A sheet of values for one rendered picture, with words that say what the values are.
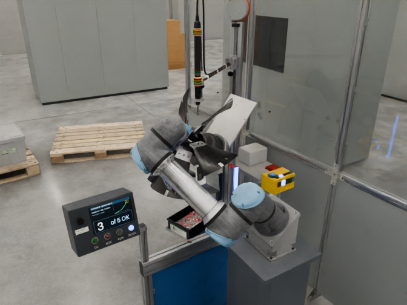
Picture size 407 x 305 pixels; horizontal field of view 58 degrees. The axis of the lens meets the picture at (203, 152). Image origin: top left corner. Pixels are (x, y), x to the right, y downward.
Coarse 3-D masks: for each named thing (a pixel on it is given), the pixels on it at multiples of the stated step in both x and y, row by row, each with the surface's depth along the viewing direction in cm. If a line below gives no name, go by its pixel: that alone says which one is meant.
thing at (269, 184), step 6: (282, 168) 208; (264, 174) 201; (288, 174) 201; (294, 174) 203; (264, 180) 202; (270, 180) 197; (276, 180) 196; (264, 186) 203; (270, 186) 198; (276, 186) 197; (282, 186) 200; (288, 186) 203; (270, 192) 200; (276, 192) 199
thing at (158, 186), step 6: (180, 162) 213; (186, 162) 213; (186, 168) 213; (156, 180) 212; (162, 180) 211; (156, 186) 211; (162, 186) 210; (162, 192) 209; (168, 192) 208; (180, 198) 206
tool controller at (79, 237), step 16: (112, 192) 151; (128, 192) 148; (64, 208) 140; (80, 208) 138; (96, 208) 141; (112, 208) 144; (128, 208) 148; (80, 224) 137; (112, 224) 145; (128, 224) 149; (80, 240) 139; (112, 240) 146; (80, 256) 139
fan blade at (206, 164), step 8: (200, 152) 202; (208, 152) 201; (216, 152) 201; (224, 152) 200; (200, 160) 197; (208, 160) 196; (216, 160) 195; (224, 160) 194; (200, 168) 193; (208, 168) 192; (216, 168) 191
